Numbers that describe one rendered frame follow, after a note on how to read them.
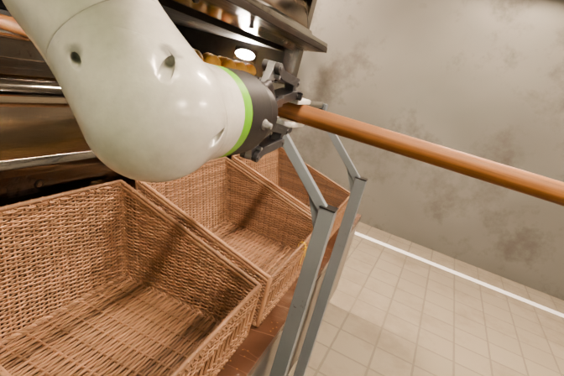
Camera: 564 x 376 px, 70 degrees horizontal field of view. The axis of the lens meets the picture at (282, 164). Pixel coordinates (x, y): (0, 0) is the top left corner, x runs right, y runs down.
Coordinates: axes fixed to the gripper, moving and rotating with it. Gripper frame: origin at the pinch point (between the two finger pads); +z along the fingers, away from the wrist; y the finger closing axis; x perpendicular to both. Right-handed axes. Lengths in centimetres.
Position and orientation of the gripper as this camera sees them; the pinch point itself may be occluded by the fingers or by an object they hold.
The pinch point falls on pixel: (293, 111)
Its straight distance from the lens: 64.9
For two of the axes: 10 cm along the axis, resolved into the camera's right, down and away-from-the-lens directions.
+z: 3.4, -1.3, 9.3
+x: 9.0, 3.1, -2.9
